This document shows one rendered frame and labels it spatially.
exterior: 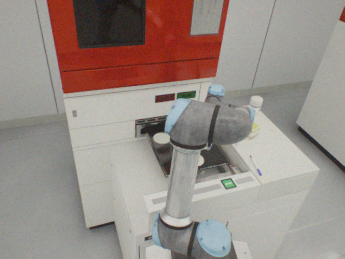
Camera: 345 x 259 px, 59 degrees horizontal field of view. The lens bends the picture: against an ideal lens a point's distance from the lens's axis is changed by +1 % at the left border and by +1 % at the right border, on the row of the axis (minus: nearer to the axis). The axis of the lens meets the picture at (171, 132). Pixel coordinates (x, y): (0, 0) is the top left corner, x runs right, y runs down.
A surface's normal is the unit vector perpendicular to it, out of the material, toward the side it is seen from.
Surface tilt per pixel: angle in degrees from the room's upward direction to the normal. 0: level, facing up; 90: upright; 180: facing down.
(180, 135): 75
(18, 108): 90
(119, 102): 90
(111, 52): 90
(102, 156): 90
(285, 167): 0
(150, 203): 0
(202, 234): 5
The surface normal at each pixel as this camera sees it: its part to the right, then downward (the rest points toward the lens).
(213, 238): 0.16, -0.76
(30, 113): 0.34, 0.60
